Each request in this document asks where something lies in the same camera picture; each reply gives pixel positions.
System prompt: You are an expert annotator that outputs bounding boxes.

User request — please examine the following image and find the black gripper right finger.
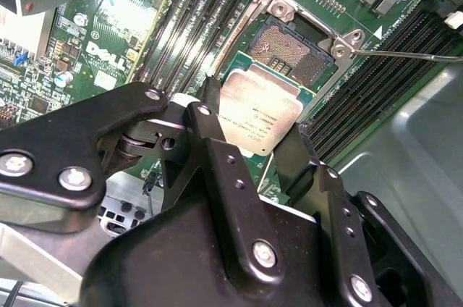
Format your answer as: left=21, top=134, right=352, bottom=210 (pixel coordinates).
left=273, top=121, right=439, bottom=307

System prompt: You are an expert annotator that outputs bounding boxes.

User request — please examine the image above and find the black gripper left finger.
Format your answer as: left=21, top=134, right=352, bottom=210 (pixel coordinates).
left=0, top=75, right=289, bottom=281

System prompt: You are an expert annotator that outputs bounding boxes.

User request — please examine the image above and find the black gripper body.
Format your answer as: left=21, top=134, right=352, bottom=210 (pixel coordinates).
left=79, top=204, right=348, bottom=307

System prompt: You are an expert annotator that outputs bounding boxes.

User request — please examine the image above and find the silver CPU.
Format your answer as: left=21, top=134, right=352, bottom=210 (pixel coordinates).
left=216, top=51, right=316, bottom=158

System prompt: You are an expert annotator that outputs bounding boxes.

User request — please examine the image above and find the metal locking lever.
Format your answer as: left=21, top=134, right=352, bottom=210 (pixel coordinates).
left=209, top=0, right=268, bottom=76
left=289, top=6, right=463, bottom=64

